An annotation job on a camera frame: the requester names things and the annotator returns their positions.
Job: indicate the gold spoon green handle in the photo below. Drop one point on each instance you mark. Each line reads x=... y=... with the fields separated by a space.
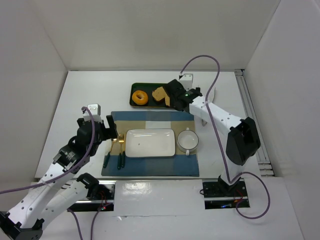
x=108 y=151

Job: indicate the white soup cup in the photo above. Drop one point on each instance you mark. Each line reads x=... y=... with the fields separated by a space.
x=187 y=141

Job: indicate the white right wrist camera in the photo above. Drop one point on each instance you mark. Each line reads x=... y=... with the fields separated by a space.
x=186 y=79

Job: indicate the dark green serving tray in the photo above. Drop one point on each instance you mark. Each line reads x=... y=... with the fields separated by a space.
x=148 y=88

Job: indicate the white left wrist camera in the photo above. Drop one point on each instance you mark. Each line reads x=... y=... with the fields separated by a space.
x=95 y=110

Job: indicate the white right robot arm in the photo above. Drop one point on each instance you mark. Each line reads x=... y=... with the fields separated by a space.
x=238 y=138

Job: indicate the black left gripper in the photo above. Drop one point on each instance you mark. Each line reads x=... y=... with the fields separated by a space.
x=105 y=130

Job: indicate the blue beige placemat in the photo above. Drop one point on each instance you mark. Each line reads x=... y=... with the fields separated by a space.
x=178 y=165

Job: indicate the brown bread slice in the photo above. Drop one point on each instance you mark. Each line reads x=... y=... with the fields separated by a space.
x=167 y=101
x=159 y=94

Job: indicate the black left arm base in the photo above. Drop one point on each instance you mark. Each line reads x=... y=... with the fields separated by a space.
x=103 y=199

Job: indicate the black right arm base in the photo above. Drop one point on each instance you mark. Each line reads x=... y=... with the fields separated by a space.
x=215 y=198

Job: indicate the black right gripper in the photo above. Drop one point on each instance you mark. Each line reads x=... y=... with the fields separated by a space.
x=175 y=90

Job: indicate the white rectangular plate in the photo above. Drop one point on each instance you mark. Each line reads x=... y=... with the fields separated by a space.
x=150 y=143

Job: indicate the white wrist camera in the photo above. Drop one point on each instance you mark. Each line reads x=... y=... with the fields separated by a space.
x=95 y=110
x=186 y=79

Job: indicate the orange glazed donut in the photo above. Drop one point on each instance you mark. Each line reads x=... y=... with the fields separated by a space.
x=140 y=97

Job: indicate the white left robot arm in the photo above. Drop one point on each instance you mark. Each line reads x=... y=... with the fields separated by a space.
x=28 y=219

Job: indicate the gold fork green handle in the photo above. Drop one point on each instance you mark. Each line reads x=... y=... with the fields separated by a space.
x=121 y=156

